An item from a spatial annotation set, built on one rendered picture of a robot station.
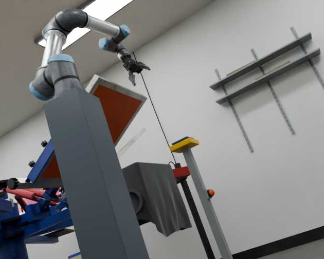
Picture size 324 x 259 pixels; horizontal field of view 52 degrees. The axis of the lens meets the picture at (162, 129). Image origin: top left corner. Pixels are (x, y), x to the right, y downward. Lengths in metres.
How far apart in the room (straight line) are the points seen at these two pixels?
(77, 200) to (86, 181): 0.08
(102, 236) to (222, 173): 2.82
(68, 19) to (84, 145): 0.80
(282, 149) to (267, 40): 1.26
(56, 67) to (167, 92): 2.93
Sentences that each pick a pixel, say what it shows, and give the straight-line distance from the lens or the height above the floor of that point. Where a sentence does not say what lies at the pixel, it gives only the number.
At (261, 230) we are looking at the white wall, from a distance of 3.92.
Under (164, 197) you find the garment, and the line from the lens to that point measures 1.99.
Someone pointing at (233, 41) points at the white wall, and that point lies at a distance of 4.25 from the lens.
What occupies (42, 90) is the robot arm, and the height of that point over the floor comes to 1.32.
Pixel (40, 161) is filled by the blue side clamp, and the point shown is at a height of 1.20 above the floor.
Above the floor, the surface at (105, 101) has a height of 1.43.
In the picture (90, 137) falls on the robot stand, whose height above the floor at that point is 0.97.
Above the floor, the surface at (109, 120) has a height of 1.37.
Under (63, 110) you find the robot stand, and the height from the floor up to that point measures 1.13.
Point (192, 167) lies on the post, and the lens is 1.80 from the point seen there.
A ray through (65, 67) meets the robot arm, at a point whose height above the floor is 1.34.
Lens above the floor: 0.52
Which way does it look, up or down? 17 degrees up
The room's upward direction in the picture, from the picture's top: 20 degrees counter-clockwise
